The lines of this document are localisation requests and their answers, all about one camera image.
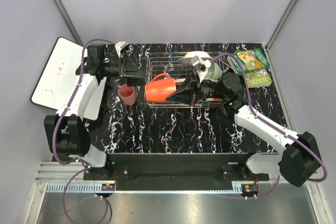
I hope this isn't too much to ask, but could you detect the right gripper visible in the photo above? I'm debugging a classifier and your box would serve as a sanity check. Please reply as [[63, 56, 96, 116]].
[[166, 71, 227, 106]]

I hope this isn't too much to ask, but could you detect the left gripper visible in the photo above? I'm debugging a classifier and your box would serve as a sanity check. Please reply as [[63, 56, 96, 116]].
[[101, 51, 146, 87]]

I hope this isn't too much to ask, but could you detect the pink plastic cup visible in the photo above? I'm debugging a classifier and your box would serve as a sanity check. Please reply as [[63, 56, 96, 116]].
[[118, 84, 136, 106]]

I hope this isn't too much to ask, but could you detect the orange mug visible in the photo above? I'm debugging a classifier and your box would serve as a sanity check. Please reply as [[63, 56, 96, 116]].
[[144, 73, 176, 103]]

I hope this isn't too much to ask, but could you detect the white scalloped plate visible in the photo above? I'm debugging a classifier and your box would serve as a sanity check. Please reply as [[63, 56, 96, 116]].
[[177, 51, 212, 65]]

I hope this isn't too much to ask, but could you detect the chrome wire dish rack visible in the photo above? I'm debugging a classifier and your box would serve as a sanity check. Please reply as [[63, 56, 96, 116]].
[[146, 51, 226, 109]]

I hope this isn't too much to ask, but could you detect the pale green bowl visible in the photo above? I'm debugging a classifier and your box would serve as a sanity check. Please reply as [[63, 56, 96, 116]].
[[204, 62, 223, 81]]

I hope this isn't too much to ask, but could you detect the pink plate with twig motif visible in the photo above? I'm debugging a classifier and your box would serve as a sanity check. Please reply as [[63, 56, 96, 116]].
[[175, 78, 185, 83]]

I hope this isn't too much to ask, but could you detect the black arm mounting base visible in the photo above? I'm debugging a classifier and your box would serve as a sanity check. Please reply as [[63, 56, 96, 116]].
[[83, 153, 269, 193]]

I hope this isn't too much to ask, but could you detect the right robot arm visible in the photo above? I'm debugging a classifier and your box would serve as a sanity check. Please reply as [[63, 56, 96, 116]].
[[166, 71, 325, 187]]

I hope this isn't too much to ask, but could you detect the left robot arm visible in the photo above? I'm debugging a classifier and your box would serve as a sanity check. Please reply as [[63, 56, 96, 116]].
[[44, 41, 146, 180]]

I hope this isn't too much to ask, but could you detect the white dry-erase board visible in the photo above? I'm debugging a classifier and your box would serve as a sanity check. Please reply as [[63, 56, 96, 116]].
[[30, 37, 82, 110]]

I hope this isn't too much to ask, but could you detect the upper green book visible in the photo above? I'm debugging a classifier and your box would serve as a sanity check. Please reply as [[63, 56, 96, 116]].
[[233, 48, 270, 73]]

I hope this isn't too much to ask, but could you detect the green book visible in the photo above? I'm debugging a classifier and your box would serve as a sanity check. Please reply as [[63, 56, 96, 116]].
[[246, 69, 272, 88], [233, 48, 270, 73]]

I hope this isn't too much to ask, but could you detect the lower green book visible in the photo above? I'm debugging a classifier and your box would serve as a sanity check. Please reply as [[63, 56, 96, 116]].
[[246, 69, 272, 88]]

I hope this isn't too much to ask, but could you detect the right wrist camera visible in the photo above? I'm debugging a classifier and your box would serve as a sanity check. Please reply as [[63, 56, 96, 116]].
[[191, 56, 212, 82]]

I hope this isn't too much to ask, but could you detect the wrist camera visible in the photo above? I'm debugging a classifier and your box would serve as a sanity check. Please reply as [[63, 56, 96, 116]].
[[115, 41, 128, 58], [191, 56, 212, 82]]

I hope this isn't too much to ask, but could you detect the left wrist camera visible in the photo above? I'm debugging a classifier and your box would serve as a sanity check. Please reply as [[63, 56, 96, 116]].
[[115, 41, 128, 58]]

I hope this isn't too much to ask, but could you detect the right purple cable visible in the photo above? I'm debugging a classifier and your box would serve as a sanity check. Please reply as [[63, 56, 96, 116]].
[[208, 53, 329, 200]]

